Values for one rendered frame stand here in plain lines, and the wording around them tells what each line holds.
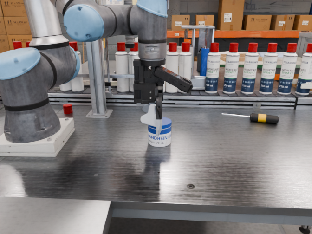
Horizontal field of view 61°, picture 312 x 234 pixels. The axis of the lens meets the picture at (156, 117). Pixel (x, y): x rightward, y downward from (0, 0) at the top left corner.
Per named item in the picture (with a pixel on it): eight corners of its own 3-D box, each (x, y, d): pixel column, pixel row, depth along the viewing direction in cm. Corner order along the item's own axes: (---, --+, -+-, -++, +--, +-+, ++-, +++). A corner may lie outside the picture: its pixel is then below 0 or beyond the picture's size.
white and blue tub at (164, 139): (170, 137, 83) (171, 116, 81) (171, 147, 77) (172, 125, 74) (148, 136, 83) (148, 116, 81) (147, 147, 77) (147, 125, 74)
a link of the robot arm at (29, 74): (-9, 105, 71) (-23, 54, 66) (29, 90, 83) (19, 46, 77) (27, 108, 67) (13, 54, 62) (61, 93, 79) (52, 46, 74)
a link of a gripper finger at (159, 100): (155, 119, 75) (155, 88, 75) (161, 119, 75) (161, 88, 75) (155, 120, 70) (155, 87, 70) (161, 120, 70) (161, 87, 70)
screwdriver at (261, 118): (276, 122, 95) (278, 114, 94) (277, 125, 92) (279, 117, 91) (220, 115, 101) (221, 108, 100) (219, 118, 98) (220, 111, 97)
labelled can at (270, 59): (269, 92, 113) (277, 42, 105) (273, 95, 108) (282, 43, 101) (256, 91, 113) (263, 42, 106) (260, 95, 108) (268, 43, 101)
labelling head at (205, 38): (207, 82, 126) (211, 26, 117) (211, 90, 114) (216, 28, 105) (178, 82, 127) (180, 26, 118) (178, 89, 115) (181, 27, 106)
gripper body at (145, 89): (136, 97, 79) (134, 56, 75) (164, 97, 79) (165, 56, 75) (133, 105, 72) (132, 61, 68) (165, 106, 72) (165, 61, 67)
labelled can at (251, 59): (251, 91, 113) (258, 42, 106) (255, 95, 109) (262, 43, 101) (239, 91, 114) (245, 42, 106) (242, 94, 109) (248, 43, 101)
